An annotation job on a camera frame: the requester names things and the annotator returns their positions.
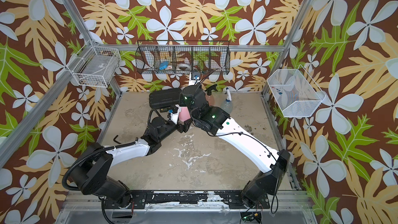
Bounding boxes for pink spray bottle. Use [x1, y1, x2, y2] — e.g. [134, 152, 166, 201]
[178, 106, 191, 122]

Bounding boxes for black spray nozzle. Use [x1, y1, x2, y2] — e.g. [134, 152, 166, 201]
[205, 84, 218, 96]

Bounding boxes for clear blue spray bottle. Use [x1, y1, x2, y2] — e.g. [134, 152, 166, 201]
[221, 100, 233, 115]

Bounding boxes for blue white spray nozzle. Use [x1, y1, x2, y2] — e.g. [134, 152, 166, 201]
[226, 87, 232, 102]

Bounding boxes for orange translucent spray bottle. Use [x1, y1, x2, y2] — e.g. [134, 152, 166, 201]
[206, 93, 215, 106]

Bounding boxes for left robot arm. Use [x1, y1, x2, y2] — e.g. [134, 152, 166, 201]
[62, 107, 192, 208]

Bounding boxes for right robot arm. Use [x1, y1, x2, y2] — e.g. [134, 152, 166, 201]
[180, 85, 290, 207]

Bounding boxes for black yellow screwdriver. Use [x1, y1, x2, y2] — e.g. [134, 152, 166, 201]
[160, 108, 170, 113]

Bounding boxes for black plastic case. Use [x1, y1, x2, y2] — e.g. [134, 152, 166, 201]
[149, 88, 182, 110]

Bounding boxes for white tape roll in basket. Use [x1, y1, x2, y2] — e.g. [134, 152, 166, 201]
[176, 63, 191, 71]

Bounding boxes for blue round item in basket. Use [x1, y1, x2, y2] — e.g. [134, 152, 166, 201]
[159, 61, 169, 70]

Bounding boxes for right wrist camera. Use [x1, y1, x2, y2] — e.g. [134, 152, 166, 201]
[188, 71, 201, 86]

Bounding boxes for black wire wall basket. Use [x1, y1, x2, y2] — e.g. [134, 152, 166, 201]
[134, 40, 231, 75]

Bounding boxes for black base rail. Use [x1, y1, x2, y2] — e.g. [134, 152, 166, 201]
[124, 190, 271, 209]

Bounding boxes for white wire basket left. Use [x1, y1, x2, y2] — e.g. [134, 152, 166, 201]
[69, 44, 121, 88]

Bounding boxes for white wire basket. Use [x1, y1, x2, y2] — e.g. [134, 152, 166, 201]
[69, 44, 121, 88]
[267, 66, 326, 118]

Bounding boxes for white wire basket right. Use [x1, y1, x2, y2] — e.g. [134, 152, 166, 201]
[267, 66, 326, 118]

